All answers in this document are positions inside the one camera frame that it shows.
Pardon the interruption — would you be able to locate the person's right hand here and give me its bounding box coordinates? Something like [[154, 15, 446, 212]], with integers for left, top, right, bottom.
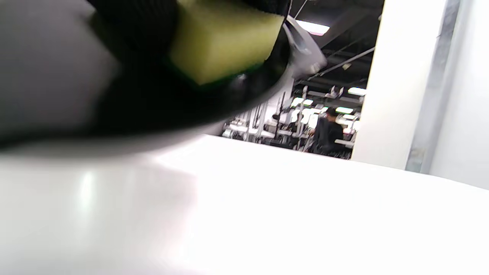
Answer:
[[87, 0, 291, 58]]

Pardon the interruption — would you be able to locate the black cast iron frying pan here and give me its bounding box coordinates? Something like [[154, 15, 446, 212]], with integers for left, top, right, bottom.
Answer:
[[0, 15, 295, 151]]

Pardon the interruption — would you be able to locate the yellow green sponge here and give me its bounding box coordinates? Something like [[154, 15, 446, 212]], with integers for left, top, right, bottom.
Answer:
[[169, 0, 286, 85]]

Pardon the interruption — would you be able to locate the row of white workstation frames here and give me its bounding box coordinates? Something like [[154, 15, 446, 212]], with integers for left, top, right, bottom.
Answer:
[[223, 86, 361, 159]]

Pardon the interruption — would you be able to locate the grey left hand controller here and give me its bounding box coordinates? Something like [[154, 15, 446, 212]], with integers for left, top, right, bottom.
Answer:
[[285, 15, 328, 79]]

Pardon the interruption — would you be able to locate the ceiling light panel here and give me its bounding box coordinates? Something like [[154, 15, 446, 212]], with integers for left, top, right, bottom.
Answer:
[[296, 20, 330, 37]]

